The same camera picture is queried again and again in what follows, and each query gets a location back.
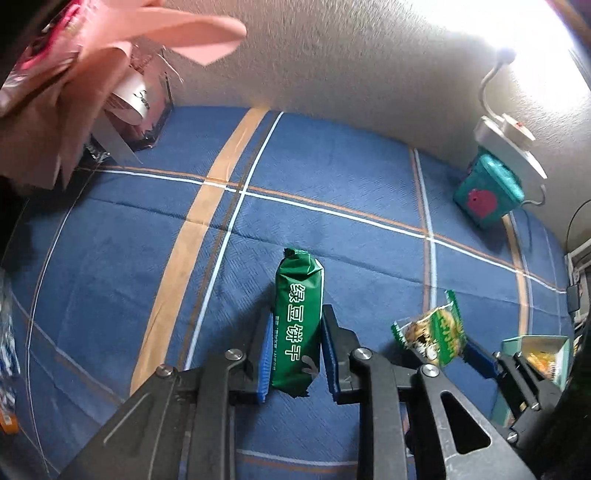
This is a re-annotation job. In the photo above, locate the green and white snack packet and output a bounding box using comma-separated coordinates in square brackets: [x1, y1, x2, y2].
[392, 290, 468, 367]

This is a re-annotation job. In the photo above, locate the teal cardboard box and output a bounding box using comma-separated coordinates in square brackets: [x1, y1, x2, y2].
[490, 335, 574, 428]

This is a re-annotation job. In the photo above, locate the grey power strip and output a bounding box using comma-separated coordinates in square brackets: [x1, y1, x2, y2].
[566, 282, 591, 324]

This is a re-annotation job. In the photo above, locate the green biscuit packet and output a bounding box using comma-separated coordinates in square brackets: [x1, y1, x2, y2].
[270, 248, 325, 398]

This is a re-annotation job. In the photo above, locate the pink flower bouquet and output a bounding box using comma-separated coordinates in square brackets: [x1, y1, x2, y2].
[0, 0, 247, 190]

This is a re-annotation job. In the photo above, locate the white device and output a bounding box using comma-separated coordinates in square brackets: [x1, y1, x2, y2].
[566, 244, 591, 284]

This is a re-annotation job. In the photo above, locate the small teal elephant box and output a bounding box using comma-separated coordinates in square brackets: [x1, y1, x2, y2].
[452, 153, 525, 230]

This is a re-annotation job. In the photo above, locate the white power strip with cable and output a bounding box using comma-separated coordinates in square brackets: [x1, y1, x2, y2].
[473, 46, 548, 181]

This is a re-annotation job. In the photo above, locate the black cable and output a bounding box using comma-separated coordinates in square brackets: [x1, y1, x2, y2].
[561, 198, 591, 252]

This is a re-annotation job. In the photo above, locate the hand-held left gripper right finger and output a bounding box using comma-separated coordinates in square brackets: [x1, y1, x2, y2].
[322, 304, 539, 480]

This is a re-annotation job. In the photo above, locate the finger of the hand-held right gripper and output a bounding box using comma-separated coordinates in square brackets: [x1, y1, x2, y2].
[463, 340, 561, 412]
[502, 407, 556, 447]

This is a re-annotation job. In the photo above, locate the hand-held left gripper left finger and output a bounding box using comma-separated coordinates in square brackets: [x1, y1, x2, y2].
[58, 307, 278, 480]

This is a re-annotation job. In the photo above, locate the crumpled blue and white packet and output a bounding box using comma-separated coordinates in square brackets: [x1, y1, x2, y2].
[0, 272, 21, 411]

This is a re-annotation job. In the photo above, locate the white cable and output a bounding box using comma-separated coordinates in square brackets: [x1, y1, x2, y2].
[524, 182, 548, 206]

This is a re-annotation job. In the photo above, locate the yellow cake packet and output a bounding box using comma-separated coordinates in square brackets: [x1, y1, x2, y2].
[526, 351, 557, 379]

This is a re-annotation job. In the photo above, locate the clear glass vase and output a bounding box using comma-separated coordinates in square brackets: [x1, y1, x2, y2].
[85, 39, 175, 162]

